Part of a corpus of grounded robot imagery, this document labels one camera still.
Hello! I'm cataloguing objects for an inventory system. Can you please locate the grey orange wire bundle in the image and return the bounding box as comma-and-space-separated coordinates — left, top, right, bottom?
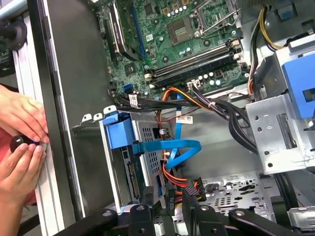
247, 14, 263, 100

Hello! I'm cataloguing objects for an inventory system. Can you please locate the metal disk bay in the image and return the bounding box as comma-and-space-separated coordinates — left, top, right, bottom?
81, 105, 173, 212

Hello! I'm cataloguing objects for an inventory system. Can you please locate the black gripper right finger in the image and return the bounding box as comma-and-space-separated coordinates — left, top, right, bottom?
181, 186, 296, 236

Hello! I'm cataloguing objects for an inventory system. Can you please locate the round black tool blue ring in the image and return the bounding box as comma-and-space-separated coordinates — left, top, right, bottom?
9, 134, 49, 154

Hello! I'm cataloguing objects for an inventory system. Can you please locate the metal locking lever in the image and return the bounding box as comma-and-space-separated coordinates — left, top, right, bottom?
201, 8, 242, 36

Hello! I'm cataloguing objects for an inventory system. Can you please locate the green motherboard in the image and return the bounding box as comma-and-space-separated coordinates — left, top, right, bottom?
97, 0, 249, 99

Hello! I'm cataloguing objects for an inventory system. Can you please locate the person's left hand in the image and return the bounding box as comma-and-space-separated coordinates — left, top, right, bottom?
0, 83, 50, 144

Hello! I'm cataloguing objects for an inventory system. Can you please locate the person's right hand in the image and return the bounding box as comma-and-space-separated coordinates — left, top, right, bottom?
0, 143, 48, 207

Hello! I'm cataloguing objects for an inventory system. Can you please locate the black RAM slot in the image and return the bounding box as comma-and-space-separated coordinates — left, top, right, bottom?
149, 53, 242, 89
144, 39, 241, 80

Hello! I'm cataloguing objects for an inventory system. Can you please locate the black round knob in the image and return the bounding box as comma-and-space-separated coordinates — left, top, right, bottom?
0, 21, 28, 51

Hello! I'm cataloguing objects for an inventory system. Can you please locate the blue plastic drive latch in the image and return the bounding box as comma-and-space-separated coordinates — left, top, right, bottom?
282, 58, 315, 118

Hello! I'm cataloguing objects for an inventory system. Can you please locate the CPU socket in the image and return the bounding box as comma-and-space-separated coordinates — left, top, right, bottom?
166, 18, 197, 46

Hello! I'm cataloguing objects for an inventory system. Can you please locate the orange red power wire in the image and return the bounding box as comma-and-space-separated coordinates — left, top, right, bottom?
156, 108, 206, 218

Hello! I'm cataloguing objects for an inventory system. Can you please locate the metal socket cover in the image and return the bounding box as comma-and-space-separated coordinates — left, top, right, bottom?
190, 0, 238, 34

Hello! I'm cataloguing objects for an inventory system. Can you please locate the black cable bundle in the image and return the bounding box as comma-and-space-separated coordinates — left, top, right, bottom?
114, 93, 259, 154

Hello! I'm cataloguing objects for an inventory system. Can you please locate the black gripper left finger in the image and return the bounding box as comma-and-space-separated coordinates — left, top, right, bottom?
53, 185, 156, 236

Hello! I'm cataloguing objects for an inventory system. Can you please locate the metal optical drive cage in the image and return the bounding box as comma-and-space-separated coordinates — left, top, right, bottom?
246, 40, 315, 175

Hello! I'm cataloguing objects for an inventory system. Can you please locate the yellow black wire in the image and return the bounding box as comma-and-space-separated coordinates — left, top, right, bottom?
248, 6, 293, 54

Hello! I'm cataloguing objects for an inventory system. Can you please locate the black PC case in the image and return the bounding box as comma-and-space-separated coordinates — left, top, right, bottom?
27, 0, 315, 236

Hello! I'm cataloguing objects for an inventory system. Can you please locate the blue wire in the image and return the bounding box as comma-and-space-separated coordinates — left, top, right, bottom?
131, 92, 203, 171

